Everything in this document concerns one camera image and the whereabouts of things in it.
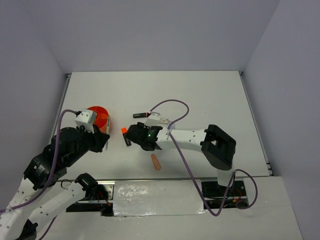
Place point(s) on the silver foil covered plate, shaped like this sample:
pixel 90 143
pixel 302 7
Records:
pixel 156 198

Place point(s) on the pink highlighter black body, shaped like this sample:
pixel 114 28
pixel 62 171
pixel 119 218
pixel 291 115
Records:
pixel 141 115

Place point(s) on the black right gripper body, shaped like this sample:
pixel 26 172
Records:
pixel 142 125

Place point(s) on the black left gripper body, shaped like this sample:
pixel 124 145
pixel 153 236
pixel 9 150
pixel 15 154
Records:
pixel 91 141

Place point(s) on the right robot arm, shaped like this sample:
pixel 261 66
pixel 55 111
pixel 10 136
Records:
pixel 215 144

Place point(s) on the small white eraser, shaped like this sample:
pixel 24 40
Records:
pixel 164 121

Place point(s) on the salmon pink eraser stick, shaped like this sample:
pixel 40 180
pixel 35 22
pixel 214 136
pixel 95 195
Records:
pixel 155 162

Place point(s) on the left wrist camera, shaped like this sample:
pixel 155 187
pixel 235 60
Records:
pixel 86 118

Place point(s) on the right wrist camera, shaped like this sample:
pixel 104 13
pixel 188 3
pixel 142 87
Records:
pixel 153 119

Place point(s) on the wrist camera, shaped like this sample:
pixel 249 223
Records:
pixel 86 118
pixel 153 119

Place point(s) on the orange highlighter black body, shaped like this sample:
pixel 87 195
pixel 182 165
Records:
pixel 124 132

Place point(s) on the orange round pen holder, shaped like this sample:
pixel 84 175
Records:
pixel 102 119

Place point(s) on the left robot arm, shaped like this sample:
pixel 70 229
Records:
pixel 25 214

